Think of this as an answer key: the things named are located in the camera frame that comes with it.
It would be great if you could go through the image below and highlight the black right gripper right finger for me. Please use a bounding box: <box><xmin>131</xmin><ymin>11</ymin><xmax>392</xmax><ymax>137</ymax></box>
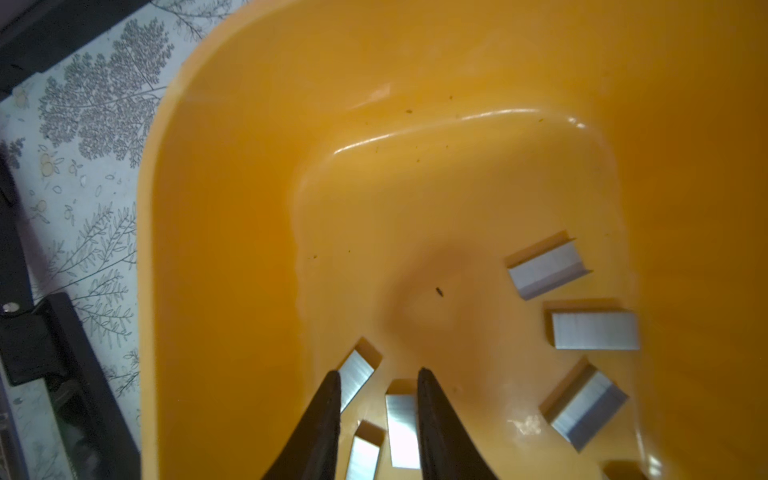
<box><xmin>416</xmin><ymin>368</ymin><xmax>497</xmax><ymax>479</ymax></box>

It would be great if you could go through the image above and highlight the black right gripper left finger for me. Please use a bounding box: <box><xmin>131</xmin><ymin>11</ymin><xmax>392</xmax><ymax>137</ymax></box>
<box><xmin>263</xmin><ymin>370</ymin><xmax>341</xmax><ymax>480</ymax></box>

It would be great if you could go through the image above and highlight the silver staple strip middle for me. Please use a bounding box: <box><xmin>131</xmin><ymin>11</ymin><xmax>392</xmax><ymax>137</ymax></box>
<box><xmin>338</xmin><ymin>349</ymin><xmax>375</xmax><ymax>412</ymax></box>

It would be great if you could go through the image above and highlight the silver staple strip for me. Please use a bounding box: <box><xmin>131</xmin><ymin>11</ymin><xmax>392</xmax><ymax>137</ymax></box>
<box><xmin>545</xmin><ymin>365</ymin><xmax>629</xmax><ymax>452</ymax></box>
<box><xmin>338</xmin><ymin>349</ymin><xmax>375</xmax><ymax>412</ymax></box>
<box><xmin>551</xmin><ymin>311</ymin><xmax>640</xmax><ymax>351</ymax></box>
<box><xmin>508</xmin><ymin>239</ymin><xmax>591</xmax><ymax>301</ymax></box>

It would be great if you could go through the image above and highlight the silver staple strip lower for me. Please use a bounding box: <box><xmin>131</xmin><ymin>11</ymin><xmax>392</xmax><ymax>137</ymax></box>
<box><xmin>545</xmin><ymin>365</ymin><xmax>629</xmax><ymax>452</ymax></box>

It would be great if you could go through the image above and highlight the silver staple strip right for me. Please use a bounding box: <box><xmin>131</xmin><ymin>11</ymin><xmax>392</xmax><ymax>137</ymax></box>
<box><xmin>551</xmin><ymin>311</ymin><xmax>640</xmax><ymax>351</ymax></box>

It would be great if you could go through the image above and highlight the silver staple strip upper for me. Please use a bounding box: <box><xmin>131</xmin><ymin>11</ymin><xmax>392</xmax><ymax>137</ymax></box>
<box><xmin>508</xmin><ymin>239</ymin><xmax>591</xmax><ymax>301</ymax></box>

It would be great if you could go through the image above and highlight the yellow plastic tray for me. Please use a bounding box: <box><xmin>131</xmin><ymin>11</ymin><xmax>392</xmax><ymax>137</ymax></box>
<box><xmin>138</xmin><ymin>1</ymin><xmax>767</xmax><ymax>479</ymax></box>

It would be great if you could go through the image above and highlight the black flat tool case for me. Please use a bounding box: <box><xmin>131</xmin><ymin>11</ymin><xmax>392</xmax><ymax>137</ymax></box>
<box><xmin>1</xmin><ymin>0</ymin><xmax>148</xmax><ymax>99</ymax></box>

